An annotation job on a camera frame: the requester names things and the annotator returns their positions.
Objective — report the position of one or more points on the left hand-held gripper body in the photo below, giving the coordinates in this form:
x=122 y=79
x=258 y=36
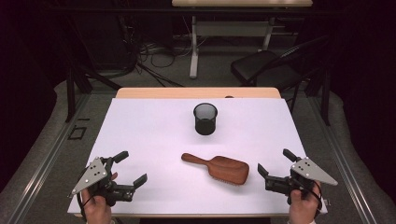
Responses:
x=93 y=174

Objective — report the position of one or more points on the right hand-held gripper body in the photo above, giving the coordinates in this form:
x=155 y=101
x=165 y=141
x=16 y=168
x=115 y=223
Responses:
x=308 y=171

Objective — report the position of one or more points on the black mesh pen holder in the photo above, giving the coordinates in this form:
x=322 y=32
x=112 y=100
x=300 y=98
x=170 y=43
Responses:
x=205 y=123

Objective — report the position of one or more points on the person's left hand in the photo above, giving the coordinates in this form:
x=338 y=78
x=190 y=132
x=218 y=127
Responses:
x=98 y=210

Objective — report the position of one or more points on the person's right hand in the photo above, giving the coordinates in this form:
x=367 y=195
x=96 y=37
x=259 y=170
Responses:
x=303 y=208

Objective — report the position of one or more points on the white table cover sheet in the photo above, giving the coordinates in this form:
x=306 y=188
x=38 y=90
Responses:
x=174 y=137

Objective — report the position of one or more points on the black metal stand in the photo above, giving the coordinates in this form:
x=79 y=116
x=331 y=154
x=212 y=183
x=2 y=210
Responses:
x=325 y=99
x=71 y=93

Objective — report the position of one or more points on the black folding chair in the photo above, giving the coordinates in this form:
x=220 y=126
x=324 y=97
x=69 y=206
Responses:
x=264 y=67

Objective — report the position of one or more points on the light wooden table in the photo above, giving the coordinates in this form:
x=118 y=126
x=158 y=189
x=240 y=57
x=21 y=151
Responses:
x=186 y=92

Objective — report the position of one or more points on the white-framed desk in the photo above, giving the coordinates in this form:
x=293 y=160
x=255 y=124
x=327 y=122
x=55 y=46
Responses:
x=230 y=29

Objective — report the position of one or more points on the aluminium floor rail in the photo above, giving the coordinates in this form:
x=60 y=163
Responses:
x=345 y=168
x=46 y=161

